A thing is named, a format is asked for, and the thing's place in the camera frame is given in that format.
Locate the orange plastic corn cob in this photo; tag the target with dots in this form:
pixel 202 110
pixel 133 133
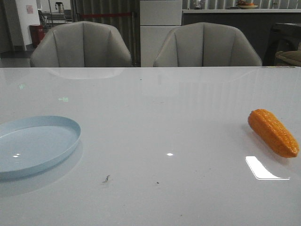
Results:
pixel 272 131

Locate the light blue round plate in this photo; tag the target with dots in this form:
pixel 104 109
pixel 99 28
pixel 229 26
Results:
pixel 31 145

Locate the right beige upholstered chair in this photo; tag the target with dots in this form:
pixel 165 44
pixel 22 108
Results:
pixel 206 45

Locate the beige upholstered chair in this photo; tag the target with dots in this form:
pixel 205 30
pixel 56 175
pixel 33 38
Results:
pixel 206 45
pixel 82 44

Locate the left beige upholstered chair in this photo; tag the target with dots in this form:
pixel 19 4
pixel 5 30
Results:
pixel 82 44

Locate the red barrier belt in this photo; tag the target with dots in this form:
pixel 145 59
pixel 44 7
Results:
pixel 105 15

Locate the red trash bin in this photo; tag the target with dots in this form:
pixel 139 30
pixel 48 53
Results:
pixel 37 34

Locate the dark grey counter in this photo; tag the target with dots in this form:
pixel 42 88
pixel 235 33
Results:
pixel 254 23

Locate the fruit bowl on counter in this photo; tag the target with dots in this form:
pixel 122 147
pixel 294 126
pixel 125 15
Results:
pixel 243 4

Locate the dark side table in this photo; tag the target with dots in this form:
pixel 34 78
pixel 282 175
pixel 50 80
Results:
pixel 283 37

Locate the beige cushion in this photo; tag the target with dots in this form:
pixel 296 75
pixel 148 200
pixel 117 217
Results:
pixel 290 57

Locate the pink wall notice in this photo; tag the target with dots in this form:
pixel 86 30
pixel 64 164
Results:
pixel 29 9

